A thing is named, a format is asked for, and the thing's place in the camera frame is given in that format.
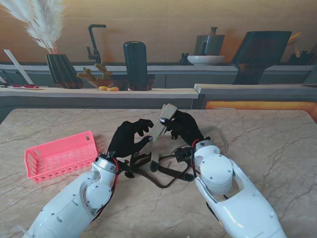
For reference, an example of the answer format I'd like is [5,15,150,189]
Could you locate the red black left arm cable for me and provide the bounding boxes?
[91,157,121,221]

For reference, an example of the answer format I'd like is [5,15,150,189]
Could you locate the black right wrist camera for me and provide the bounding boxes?
[174,148,194,163]

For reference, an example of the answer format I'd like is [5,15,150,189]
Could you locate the dark brown woven belt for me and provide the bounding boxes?
[130,152,195,189]

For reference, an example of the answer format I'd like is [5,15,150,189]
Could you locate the green cactus plant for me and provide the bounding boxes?
[76,60,113,81]

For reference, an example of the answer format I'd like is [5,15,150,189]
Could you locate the grey lidded pot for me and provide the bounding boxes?
[193,26,225,57]

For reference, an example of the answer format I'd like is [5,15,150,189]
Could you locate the beige woven belt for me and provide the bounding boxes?
[149,103,178,174]
[124,125,228,179]

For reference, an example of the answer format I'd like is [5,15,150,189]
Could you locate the white ceramic bowl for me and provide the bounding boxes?
[187,55,225,66]

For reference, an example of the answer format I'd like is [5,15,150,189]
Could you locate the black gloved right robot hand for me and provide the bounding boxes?
[159,110,205,147]

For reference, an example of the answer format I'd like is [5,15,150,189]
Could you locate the pale stone counter slab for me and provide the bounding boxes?
[194,83,317,95]

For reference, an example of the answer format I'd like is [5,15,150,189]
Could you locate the white leaning board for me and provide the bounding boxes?
[3,49,35,85]

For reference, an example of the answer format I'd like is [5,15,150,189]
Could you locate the white plate with red food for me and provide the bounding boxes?
[6,84,45,90]

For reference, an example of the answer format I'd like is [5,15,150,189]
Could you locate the yellow kitchen utensils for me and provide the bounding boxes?
[287,31,303,47]

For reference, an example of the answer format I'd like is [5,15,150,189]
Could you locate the black utensil holder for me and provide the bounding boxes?
[288,50,317,65]

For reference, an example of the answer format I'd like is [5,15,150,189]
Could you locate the red black right arm cable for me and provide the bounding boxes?
[190,140,223,224]

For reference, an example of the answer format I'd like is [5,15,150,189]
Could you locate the grey kitchen counter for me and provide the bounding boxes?
[0,61,317,88]

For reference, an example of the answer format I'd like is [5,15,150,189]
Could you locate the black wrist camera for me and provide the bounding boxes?
[118,160,131,173]
[174,148,194,163]

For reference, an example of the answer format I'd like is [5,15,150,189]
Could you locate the pink plastic storage basket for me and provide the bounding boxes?
[24,130,100,184]

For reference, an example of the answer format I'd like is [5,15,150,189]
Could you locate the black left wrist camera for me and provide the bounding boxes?
[118,160,131,173]

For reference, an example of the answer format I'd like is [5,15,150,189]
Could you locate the dark ribbed vase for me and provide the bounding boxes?
[45,54,84,89]

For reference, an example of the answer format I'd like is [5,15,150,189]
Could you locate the black kitchen faucet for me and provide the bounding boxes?
[86,24,107,64]

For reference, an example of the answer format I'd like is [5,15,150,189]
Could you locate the red black arm cable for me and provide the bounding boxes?
[190,140,223,224]
[91,157,121,221]

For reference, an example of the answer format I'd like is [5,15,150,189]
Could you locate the wooden bowl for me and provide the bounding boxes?
[87,79,115,89]

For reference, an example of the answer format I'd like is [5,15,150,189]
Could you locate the black tall cylinder appliance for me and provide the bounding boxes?
[123,41,149,85]

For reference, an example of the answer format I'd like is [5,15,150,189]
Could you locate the light wooden counter shelf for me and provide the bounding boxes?
[0,86,200,100]

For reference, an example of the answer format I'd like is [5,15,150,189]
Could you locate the white pampas grass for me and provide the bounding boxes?
[0,0,66,55]

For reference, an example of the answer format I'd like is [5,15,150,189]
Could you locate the black angled slab stand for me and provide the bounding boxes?
[230,31,293,85]

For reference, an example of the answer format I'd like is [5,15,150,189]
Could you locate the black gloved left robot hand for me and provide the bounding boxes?
[107,119,154,159]

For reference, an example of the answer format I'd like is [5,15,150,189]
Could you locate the small black countertop item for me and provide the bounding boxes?
[179,52,191,65]

